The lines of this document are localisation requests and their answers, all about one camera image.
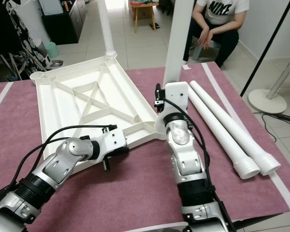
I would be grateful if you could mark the black cabinet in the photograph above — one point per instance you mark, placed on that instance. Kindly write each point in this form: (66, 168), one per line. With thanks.
(63, 21)

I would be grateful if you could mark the white plastic table leg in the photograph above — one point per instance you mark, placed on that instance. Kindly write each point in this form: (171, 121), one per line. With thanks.
(179, 43)
(237, 125)
(220, 130)
(105, 26)

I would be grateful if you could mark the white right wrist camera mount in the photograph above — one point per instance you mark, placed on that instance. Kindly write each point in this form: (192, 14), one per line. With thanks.
(176, 101)

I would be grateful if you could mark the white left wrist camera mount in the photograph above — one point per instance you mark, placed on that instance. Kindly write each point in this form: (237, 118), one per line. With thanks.
(113, 139)

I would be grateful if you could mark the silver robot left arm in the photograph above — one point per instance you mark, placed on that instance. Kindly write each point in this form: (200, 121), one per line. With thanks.
(58, 174)

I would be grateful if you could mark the steel pet bowl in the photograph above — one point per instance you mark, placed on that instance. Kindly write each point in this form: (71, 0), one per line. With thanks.
(57, 63)

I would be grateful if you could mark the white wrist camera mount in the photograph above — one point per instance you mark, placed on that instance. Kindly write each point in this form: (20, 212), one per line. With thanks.
(176, 101)
(113, 139)

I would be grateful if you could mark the grey and white canister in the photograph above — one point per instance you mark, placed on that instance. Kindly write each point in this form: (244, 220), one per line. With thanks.
(42, 53)

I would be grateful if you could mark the thin black pole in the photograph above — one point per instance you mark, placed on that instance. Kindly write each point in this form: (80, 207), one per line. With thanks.
(267, 48)

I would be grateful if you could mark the teal plastic cup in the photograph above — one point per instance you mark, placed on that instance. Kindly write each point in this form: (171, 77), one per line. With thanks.
(50, 50)

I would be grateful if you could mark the seated person in black trousers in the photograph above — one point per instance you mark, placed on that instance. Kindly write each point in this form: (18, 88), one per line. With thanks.
(222, 12)

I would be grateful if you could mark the white plastic table top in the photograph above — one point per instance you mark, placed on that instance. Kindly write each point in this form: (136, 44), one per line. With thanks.
(72, 101)

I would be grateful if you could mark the white floor fan stand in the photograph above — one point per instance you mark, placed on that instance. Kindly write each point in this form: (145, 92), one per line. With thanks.
(267, 101)

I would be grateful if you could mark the wooden stool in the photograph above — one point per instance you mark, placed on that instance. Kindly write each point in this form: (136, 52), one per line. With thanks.
(142, 8)

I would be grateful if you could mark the black patterned hanging cloth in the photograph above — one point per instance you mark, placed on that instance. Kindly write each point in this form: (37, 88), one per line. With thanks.
(14, 29)

